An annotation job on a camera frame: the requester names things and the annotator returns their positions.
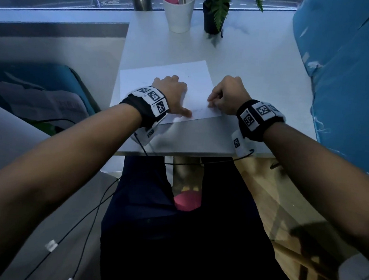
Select black right wrist camera band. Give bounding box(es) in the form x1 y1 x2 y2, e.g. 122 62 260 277
230 99 288 161

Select person's right hand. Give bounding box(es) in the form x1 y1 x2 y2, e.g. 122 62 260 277
206 75 254 117

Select white paper sheet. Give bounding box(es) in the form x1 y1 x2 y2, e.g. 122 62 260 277
117 56 225 128

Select black floor cable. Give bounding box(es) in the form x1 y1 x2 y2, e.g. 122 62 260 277
20 173 121 280

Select black left wrist camera band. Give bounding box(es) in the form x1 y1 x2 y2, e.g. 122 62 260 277
118 84 171 148

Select white cup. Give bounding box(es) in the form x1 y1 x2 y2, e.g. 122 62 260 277
159 0 196 34

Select blue patterned cushion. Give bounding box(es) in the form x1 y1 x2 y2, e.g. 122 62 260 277
284 0 369 184

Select person's dark trousers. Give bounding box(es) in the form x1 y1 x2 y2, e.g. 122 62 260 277
98 151 313 280

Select teal chair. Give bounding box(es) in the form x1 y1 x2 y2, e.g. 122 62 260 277
0 61 104 116

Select grey printed paper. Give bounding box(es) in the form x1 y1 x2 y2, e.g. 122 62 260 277
0 79 91 129

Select person's left forearm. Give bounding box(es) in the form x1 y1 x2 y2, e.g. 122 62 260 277
0 97 144 280

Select person's right forearm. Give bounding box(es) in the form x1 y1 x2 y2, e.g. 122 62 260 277
257 121 369 263

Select white plastic bin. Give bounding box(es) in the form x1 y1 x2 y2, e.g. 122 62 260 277
100 154 126 175

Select black wrist camera band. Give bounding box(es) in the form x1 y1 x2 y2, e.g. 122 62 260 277
118 84 171 148
230 99 288 161

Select green potted fern black pot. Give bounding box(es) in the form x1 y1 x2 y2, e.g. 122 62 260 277
183 0 266 40

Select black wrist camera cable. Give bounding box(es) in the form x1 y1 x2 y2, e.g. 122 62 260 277
132 132 256 170

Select pink slipper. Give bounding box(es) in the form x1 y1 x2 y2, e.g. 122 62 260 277
172 189 202 213

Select person's left hand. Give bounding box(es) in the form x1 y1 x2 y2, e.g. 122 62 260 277
150 74 195 118

